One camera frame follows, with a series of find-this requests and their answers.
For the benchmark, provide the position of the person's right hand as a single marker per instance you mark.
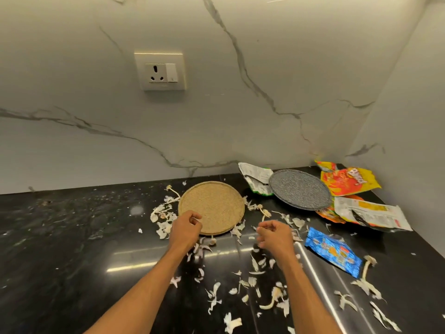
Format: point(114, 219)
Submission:
point(278, 239)

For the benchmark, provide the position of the person's left hand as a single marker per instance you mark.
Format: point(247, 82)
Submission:
point(182, 233)

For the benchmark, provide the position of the person's right fingers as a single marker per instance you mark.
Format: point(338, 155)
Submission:
point(264, 233)

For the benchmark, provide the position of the person's left fingers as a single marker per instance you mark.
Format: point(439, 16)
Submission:
point(195, 219)

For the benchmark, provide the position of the person's right forearm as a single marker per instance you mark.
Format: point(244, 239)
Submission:
point(306, 295)

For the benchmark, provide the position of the person's left forearm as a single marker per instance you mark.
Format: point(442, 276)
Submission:
point(146, 292)

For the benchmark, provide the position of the dry garlic stem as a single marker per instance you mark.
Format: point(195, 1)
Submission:
point(273, 298)
point(365, 267)
point(173, 191)
point(265, 213)

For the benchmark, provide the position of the beige woven round plate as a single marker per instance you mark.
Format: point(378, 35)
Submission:
point(213, 205)

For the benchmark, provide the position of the scattered white garlic peels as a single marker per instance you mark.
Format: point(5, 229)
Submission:
point(162, 226)

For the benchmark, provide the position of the grey speckled round plate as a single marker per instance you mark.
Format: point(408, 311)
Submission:
point(299, 189)

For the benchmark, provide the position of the torn white green snack packet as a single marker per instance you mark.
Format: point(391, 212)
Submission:
point(255, 177)

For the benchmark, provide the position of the blue snack packet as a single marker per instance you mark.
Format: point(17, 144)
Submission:
point(332, 251)

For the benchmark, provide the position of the orange yellow snack packet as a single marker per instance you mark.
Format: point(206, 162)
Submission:
point(347, 180)

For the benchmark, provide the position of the white orange snack packet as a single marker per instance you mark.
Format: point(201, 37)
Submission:
point(372, 212)

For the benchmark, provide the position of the white wall socket with switch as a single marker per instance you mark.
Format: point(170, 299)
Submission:
point(160, 71)

